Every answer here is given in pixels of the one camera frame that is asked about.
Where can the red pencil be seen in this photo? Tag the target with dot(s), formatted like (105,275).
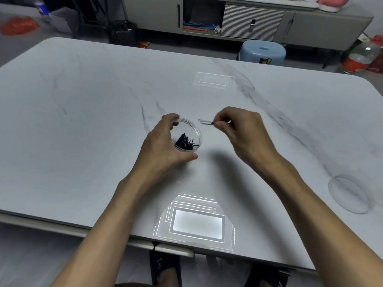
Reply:
(195,28)

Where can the metal tweezers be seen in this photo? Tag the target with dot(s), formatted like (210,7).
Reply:
(206,123)

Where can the clear round plastic lid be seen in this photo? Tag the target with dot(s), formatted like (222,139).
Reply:
(348,194)

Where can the pink and white object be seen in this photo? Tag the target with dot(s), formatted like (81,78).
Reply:
(330,3)

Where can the orange plastic bag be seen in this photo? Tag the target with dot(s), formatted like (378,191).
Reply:
(19,25)

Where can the clear round plastic container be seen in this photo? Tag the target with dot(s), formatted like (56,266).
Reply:
(196,132)

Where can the black waste bin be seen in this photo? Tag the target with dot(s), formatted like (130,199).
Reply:
(122,32)

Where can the blue label plastic bottle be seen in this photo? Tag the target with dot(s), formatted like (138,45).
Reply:
(41,5)

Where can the person's left hand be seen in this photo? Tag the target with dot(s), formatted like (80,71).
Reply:
(155,152)

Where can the blue plastic stool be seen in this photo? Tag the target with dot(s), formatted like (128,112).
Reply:
(261,52)

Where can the person's right thumb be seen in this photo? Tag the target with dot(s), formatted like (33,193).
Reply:
(223,128)

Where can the red snack packet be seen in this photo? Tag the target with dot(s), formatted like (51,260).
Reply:
(144,44)

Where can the person's left thumb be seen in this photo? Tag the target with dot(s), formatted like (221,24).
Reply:
(187,157)

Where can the white cardboard box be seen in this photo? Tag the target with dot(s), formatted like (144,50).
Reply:
(63,20)

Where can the person's left black sandal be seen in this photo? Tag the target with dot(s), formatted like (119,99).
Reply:
(157,266)

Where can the person's right black sandal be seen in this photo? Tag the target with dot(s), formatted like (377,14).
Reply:
(269,276)

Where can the person's right forearm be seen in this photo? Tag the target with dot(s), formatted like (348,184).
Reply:
(311,218)

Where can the pile of black pins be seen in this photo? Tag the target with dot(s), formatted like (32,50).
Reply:
(185,141)

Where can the person's right hand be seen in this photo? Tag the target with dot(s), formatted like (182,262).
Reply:
(250,137)

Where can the blue cloth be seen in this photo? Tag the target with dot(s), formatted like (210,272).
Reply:
(199,23)

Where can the red label plastic bottle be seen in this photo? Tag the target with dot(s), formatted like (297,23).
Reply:
(360,56)

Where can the grey sideboard cabinet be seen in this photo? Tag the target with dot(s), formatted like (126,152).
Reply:
(314,25)

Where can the person's left forearm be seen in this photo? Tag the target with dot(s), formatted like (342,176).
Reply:
(113,227)

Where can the person's black sandal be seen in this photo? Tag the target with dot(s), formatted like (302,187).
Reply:
(157,266)
(269,276)

